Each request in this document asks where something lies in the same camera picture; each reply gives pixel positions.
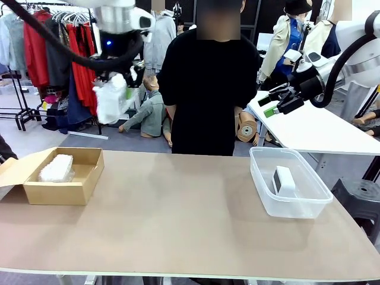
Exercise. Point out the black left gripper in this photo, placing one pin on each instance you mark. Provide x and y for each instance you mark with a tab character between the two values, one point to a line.
118	41

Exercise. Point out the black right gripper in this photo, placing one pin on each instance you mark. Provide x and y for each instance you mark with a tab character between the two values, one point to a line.
310	86

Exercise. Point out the long bubble-wrapped clock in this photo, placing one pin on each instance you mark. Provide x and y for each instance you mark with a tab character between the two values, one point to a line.
112	104

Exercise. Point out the small white box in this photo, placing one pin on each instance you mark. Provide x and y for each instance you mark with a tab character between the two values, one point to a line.
286	182

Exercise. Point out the rounded bubble-wrapped clock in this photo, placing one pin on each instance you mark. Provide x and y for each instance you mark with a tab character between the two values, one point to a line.
56	169

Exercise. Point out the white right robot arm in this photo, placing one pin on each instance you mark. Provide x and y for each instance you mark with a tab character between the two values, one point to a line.
362	68

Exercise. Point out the person's right forearm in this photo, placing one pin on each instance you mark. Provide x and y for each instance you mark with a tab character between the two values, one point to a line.
170	118

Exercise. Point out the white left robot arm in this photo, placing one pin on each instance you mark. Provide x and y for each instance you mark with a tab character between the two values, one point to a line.
112	15

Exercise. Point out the person's right hand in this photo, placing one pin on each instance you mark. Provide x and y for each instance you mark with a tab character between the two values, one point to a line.
169	139

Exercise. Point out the red hanging dress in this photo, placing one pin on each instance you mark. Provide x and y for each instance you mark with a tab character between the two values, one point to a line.
84	86

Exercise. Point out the white table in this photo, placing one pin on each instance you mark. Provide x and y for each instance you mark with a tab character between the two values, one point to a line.
311	130

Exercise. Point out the seated mannequin green jacket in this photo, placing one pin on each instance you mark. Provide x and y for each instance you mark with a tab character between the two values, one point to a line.
151	114

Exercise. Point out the brown paper spool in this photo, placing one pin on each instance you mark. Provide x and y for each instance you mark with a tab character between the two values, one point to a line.
247	129

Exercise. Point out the mannequin in beige coat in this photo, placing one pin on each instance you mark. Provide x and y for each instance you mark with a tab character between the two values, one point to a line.
276	50

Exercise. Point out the mannequin in grey hoodie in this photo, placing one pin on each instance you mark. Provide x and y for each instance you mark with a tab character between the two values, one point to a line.
160	38

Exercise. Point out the white monitor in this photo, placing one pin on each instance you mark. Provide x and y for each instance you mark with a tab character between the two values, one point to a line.
264	41

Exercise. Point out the black hanging garment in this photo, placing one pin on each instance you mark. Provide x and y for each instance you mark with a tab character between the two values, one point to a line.
58	68

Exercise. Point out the white floor bar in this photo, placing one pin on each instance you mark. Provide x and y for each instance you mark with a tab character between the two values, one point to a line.
89	135

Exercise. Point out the black tripod pole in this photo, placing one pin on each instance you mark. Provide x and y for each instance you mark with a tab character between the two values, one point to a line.
305	35

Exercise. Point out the mannequin in cream jacket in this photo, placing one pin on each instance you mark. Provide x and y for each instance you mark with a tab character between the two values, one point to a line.
320	35

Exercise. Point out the person in black sweater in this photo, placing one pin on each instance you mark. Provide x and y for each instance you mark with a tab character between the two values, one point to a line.
207	89

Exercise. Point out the lying bare mannequin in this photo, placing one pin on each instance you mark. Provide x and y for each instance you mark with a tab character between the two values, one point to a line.
368	123

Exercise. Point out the red coat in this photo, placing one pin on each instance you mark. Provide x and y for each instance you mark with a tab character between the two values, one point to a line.
35	53

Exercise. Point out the black hat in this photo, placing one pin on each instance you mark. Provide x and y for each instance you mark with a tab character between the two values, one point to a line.
298	6

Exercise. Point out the clear plastic bin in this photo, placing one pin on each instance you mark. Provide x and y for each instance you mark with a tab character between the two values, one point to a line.
297	207

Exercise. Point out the grey hanging coat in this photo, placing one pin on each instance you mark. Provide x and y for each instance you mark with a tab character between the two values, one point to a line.
12	41

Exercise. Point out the black plastic stool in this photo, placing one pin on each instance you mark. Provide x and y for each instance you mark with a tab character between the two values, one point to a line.
359	199

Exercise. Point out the open cardboard box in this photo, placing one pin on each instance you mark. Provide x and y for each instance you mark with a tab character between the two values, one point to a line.
56	193

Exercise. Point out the black fabric item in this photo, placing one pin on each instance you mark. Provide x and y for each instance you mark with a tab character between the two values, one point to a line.
7	148

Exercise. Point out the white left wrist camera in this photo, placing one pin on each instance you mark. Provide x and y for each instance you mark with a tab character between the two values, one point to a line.
145	20

